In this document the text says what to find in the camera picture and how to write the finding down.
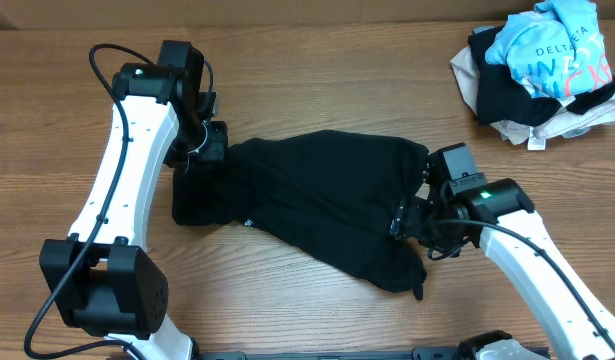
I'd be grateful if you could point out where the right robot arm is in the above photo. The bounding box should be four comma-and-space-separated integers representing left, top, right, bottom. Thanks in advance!
390, 143, 615, 359

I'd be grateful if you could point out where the black folded garment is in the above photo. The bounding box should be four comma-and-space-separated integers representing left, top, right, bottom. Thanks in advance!
468, 26, 615, 127

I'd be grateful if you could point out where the light blue printed t-shirt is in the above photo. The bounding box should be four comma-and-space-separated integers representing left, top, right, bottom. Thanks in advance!
485, 0, 613, 99

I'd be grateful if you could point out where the black polo shirt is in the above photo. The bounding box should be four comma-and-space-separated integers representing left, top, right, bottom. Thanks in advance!
172, 130, 428, 299

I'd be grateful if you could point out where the beige folded garment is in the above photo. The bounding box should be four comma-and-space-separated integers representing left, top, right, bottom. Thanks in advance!
450, 47, 615, 151

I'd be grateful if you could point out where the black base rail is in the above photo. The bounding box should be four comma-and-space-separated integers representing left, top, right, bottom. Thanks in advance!
191, 347, 553, 360

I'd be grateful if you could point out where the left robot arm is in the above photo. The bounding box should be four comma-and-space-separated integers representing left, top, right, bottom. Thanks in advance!
39, 40, 228, 359

